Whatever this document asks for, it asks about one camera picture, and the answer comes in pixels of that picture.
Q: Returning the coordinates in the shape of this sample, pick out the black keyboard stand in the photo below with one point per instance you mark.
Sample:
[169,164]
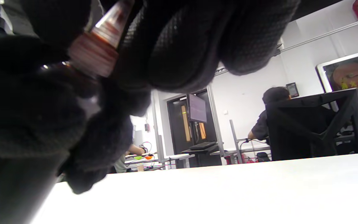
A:
[202,149]

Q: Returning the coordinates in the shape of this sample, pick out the white framed poster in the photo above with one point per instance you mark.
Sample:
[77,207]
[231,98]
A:
[351,79]

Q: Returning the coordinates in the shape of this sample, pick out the orange bowl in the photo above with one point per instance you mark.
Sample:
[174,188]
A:
[148,157]

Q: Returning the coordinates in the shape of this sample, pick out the dark bottle with red cap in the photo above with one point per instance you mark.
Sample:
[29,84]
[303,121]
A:
[96,53]

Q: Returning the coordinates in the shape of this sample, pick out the metal rail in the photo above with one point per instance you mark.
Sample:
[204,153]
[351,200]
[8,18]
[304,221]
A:
[322,35]

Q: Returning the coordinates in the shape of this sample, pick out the person's right hand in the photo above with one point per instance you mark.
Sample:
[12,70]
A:
[179,43]

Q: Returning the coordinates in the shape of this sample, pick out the aluminium frame post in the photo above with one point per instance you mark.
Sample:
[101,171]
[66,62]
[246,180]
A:
[215,118]

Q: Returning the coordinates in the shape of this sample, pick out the hanging monitor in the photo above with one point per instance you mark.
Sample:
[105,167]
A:
[197,108]

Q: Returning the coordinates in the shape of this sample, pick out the small black wall frame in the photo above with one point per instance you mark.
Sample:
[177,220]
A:
[292,90]

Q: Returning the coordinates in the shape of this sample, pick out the dark door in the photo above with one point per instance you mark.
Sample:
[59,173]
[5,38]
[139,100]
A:
[179,130]

